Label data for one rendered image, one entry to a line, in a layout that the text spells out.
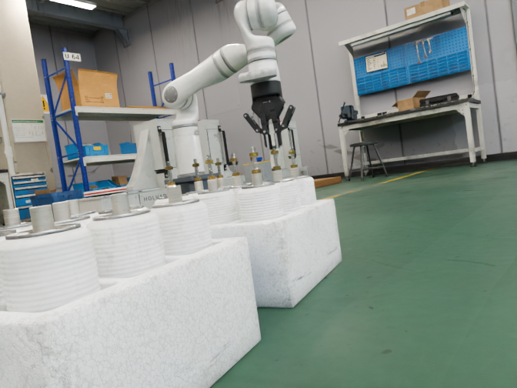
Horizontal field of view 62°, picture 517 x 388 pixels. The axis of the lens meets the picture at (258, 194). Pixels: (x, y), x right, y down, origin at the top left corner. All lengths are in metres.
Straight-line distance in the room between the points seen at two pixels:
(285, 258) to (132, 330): 0.44
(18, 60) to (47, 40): 3.08
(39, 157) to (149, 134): 4.10
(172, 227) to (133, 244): 0.10
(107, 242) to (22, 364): 0.17
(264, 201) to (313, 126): 6.03
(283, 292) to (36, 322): 0.56
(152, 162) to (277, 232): 2.71
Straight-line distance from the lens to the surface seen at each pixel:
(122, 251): 0.57
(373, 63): 6.40
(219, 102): 8.12
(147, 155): 3.50
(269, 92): 1.05
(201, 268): 0.61
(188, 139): 1.52
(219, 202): 0.98
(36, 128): 7.53
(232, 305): 0.68
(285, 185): 1.02
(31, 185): 6.50
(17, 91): 7.56
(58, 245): 0.49
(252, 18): 1.10
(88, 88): 6.40
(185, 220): 0.66
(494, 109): 6.07
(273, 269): 0.90
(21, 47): 7.82
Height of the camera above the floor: 0.29
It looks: 3 degrees down
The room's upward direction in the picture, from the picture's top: 8 degrees counter-clockwise
